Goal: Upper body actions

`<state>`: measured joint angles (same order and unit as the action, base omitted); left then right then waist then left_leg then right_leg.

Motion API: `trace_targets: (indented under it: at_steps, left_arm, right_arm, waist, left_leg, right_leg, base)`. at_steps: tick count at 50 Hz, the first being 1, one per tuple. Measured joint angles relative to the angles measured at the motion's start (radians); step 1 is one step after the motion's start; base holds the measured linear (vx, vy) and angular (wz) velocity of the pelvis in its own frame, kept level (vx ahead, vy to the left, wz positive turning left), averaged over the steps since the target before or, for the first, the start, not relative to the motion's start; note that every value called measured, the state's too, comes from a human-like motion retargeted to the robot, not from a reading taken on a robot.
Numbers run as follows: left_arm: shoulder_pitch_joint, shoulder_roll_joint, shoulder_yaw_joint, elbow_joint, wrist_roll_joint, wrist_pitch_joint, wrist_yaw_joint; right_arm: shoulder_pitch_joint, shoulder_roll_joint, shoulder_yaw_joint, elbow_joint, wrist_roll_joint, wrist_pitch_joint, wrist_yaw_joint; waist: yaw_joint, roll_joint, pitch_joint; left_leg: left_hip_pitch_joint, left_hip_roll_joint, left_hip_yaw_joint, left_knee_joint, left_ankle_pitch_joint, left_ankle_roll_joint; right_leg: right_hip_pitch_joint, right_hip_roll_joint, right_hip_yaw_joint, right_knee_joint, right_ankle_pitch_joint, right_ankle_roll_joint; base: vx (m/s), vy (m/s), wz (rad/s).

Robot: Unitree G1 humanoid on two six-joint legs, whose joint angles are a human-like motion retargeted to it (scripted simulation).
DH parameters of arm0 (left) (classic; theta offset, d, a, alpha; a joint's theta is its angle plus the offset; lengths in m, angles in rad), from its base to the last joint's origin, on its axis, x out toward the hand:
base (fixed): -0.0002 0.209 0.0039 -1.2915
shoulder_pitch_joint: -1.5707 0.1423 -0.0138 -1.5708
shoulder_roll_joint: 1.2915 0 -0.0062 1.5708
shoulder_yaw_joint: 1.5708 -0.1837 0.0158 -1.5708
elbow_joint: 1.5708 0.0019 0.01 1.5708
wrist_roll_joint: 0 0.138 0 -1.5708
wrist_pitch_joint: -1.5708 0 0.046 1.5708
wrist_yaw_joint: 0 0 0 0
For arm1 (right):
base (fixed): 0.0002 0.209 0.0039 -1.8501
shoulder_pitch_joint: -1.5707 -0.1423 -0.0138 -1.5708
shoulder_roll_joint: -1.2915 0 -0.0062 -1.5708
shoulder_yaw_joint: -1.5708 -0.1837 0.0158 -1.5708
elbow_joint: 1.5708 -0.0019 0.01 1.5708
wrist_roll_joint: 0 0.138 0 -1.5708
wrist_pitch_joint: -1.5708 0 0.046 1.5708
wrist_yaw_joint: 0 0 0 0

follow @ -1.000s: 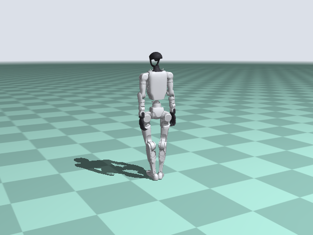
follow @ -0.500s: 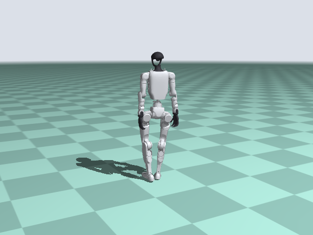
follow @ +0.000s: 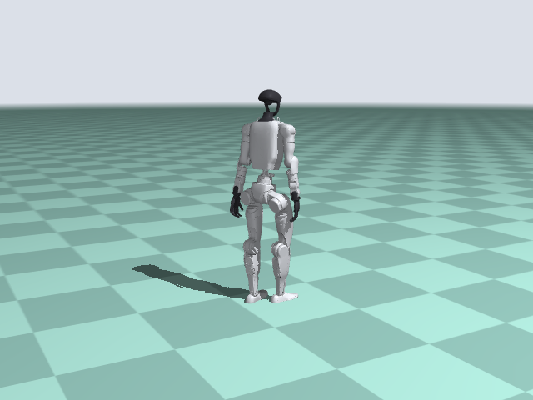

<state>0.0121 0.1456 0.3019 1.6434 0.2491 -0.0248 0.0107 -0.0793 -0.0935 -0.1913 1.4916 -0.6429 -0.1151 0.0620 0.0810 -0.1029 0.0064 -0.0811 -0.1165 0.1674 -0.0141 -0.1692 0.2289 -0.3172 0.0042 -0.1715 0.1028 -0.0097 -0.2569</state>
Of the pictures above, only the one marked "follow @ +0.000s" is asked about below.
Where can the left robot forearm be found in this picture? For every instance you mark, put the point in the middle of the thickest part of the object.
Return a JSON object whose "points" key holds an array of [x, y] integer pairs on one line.
{"points": [[240, 177]]}

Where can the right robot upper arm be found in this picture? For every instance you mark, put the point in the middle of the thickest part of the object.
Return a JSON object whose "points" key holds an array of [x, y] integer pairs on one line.
{"points": [[288, 132]]}

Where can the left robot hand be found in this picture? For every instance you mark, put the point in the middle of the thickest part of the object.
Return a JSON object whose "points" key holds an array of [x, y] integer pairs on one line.
{"points": [[235, 203]]}

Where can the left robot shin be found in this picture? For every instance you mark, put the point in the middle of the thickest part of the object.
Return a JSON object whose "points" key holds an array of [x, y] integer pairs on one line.
{"points": [[252, 265]]}

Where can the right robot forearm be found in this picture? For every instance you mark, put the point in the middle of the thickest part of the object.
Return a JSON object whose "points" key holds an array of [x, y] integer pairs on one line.
{"points": [[292, 176]]}

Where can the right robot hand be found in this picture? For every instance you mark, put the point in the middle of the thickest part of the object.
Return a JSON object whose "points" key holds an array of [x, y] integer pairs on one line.
{"points": [[295, 198]]}

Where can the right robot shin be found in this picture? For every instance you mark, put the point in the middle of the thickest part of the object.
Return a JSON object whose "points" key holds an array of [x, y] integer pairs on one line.
{"points": [[281, 265]]}

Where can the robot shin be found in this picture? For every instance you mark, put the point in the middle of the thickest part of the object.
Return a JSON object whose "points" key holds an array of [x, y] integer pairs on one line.
{"points": [[281, 265], [252, 265]]}

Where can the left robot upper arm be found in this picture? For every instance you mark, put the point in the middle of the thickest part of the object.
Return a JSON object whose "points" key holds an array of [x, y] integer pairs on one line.
{"points": [[244, 157]]}

